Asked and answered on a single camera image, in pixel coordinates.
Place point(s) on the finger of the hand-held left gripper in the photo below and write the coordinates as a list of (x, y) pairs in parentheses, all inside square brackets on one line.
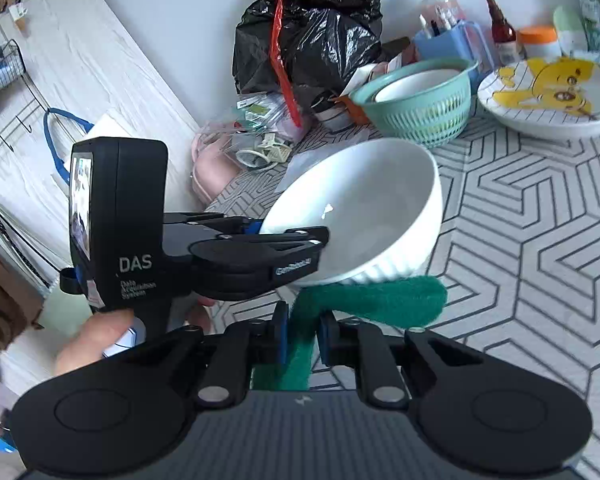
[(215, 221), (260, 252)]

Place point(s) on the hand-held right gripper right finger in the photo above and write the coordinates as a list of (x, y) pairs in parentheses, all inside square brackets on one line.
[(324, 340)]

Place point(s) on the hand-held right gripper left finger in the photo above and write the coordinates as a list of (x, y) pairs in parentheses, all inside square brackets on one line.
[(280, 335)]

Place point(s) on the green scouring pad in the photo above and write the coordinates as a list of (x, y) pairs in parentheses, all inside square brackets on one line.
[(395, 302)]

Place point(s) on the white ribbed bowl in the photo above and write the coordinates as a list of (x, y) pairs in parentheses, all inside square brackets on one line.
[(375, 200)]

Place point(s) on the white inner bowl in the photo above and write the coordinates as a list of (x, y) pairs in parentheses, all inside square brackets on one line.
[(415, 85)]

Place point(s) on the person's left hand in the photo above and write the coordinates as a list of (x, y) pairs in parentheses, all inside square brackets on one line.
[(92, 340)]

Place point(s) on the pink plastic bag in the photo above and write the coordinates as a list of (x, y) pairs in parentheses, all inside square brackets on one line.
[(212, 170)]

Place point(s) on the clear bag of small parts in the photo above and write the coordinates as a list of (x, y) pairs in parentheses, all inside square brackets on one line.
[(252, 125)]

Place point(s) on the brown cardboard box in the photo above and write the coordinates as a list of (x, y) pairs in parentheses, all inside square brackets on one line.
[(7, 300)]

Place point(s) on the white wooden cabinet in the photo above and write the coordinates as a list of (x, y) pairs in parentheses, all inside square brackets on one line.
[(105, 75)]

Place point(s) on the small black lid jar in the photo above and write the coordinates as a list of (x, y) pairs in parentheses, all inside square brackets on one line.
[(332, 112)]

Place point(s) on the red plastic tie strip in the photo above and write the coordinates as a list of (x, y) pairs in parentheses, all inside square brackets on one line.
[(280, 35)]

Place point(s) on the teal plastic colander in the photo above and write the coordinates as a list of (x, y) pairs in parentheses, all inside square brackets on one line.
[(422, 120)]

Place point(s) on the black rubbish bag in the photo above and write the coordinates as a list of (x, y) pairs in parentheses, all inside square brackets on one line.
[(330, 45)]

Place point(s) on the geometric patterned tablecloth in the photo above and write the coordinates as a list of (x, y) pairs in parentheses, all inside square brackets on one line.
[(530, 240)]

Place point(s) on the blue plastic holder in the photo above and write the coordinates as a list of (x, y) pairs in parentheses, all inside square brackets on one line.
[(450, 47)]

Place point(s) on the clear plastic bottle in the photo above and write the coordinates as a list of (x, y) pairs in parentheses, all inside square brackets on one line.
[(440, 7)]

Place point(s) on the yellow cartoon print plate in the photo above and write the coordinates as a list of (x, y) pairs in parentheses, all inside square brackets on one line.
[(545, 120)]

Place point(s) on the brown glass bottle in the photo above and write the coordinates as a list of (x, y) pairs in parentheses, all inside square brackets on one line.
[(502, 35)]

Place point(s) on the orange lid jar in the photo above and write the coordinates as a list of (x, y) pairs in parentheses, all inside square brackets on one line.
[(540, 42)]

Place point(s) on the light green container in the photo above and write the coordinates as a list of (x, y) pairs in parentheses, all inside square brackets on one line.
[(570, 30)]

